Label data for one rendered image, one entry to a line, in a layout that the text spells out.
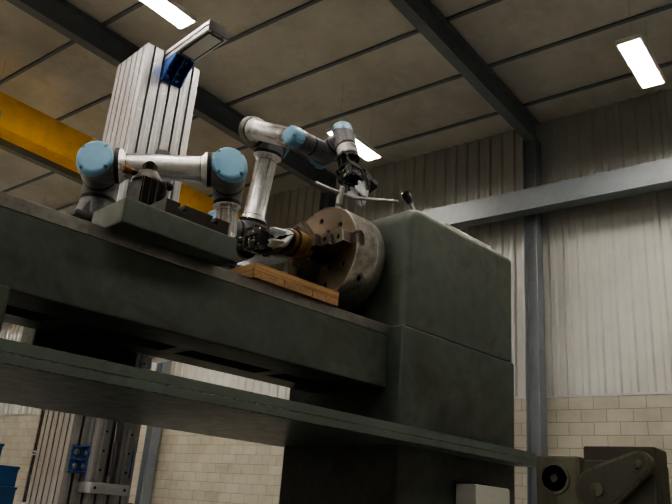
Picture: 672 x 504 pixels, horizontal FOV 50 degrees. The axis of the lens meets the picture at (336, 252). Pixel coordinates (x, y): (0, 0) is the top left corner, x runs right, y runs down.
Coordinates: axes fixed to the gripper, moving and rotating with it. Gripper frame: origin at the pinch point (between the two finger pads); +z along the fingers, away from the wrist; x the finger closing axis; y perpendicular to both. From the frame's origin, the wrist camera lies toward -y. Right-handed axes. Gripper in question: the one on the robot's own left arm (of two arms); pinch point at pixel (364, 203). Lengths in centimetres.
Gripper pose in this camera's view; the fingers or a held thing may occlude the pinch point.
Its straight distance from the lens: 245.8
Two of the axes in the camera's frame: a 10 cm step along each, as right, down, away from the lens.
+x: 6.9, -5.0, -5.2
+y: -7.1, -2.9, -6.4
